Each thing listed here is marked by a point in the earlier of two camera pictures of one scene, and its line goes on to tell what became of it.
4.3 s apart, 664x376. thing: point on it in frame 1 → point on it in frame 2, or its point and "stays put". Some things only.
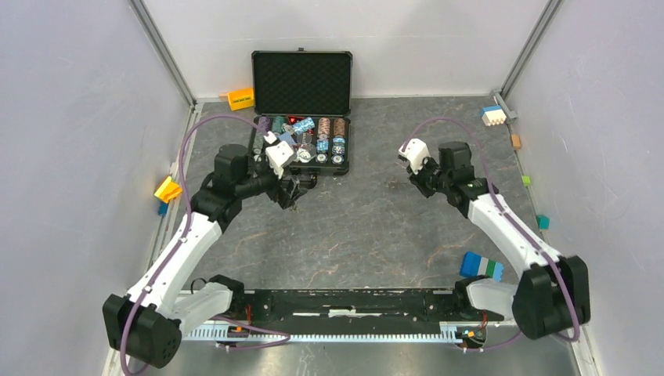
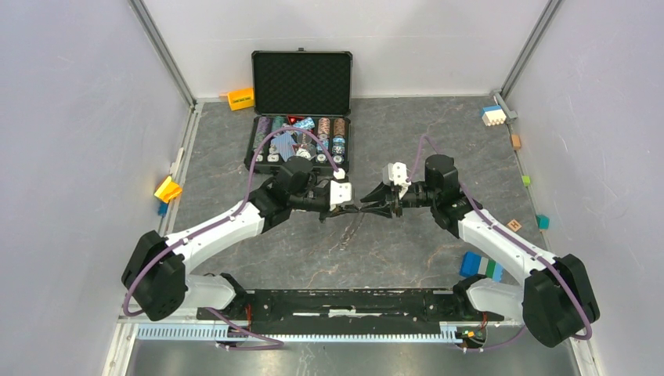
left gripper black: [286, 198] → [338, 210]
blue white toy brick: [493, 115] stays put
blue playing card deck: [287, 137] stays put
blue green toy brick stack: [473, 265] stays put
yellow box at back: [241, 99] stays put
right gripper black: [416, 179] → [384, 194]
